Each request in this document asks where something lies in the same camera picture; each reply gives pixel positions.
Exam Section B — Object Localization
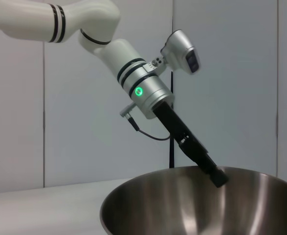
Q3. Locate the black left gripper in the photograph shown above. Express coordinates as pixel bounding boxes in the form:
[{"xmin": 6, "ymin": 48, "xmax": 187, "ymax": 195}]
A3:
[{"xmin": 155, "ymin": 101, "xmax": 229, "ymax": 188}]

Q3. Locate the stainless steel mixing bowl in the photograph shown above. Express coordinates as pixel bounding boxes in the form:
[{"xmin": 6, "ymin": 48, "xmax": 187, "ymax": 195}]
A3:
[{"xmin": 99, "ymin": 165, "xmax": 287, "ymax": 235}]

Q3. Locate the left gripper cable with plug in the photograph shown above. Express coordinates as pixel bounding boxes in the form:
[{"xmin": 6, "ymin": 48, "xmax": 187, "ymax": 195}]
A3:
[{"xmin": 120, "ymin": 102, "xmax": 171, "ymax": 141}]

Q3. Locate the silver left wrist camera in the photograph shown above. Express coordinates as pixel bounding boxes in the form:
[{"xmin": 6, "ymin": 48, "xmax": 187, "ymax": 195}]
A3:
[{"xmin": 160, "ymin": 29, "xmax": 202, "ymax": 76}]

